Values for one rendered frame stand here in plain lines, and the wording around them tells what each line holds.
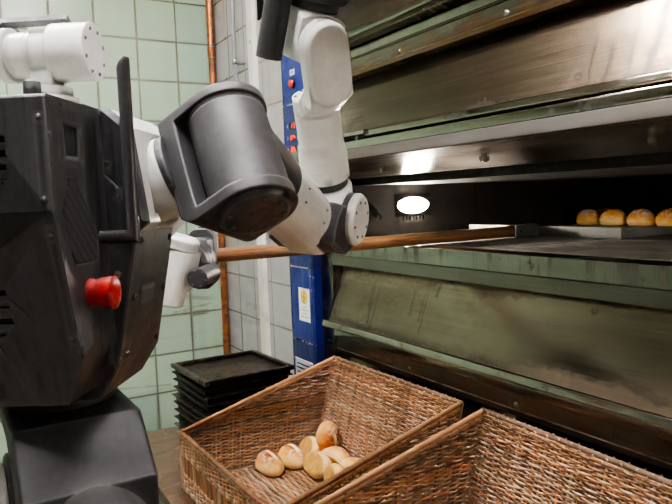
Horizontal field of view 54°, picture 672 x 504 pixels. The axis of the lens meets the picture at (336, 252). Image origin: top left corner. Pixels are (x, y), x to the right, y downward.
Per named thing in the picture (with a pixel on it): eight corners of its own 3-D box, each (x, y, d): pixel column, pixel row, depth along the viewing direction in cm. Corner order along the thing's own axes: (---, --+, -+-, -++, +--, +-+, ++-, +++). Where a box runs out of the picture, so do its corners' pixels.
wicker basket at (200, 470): (339, 445, 194) (335, 353, 192) (472, 522, 146) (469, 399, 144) (177, 488, 169) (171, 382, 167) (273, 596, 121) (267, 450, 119)
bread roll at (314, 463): (317, 482, 164) (333, 487, 167) (328, 456, 166) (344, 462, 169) (297, 469, 172) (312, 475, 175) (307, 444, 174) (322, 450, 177)
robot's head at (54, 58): (85, 95, 73) (79, 14, 73) (-3, 100, 74) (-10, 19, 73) (109, 104, 80) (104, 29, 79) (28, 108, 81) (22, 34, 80)
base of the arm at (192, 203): (314, 223, 76) (284, 177, 65) (212, 265, 77) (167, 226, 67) (278, 121, 82) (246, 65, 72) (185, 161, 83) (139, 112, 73)
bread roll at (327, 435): (312, 427, 174) (326, 440, 171) (331, 413, 177) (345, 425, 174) (314, 449, 180) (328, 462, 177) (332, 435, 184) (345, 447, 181)
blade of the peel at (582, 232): (621, 239, 160) (621, 227, 160) (469, 233, 208) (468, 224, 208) (708, 230, 178) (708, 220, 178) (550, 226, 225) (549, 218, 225)
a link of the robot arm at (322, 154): (356, 102, 94) (367, 217, 105) (292, 99, 98) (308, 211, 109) (329, 134, 86) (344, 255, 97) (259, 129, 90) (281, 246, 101)
